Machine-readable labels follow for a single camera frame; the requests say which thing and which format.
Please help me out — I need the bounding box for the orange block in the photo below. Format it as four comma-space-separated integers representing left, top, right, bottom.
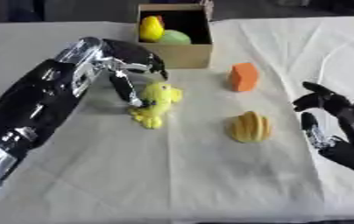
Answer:
226, 62, 260, 93

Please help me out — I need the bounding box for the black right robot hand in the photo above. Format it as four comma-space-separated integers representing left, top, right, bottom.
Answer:
290, 80, 354, 172

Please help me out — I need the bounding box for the tan cardboard box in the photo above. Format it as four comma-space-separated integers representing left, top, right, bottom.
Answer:
134, 3, 216, 70

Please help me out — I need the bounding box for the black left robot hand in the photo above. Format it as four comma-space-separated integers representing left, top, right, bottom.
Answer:
98, 38, 170, 109

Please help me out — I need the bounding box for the green toy fruit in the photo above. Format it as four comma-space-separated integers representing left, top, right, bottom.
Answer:
157, 29, 193, 46

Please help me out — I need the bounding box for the yellow soft toy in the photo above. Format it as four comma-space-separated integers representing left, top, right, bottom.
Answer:
128, 80, 185, 130

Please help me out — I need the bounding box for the yellow ridged toy fruit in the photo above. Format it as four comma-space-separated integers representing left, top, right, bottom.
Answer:
229, 110, 274, 144

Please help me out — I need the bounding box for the yellow toy pear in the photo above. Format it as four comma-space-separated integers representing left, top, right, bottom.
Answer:
137, 15, 166, 44

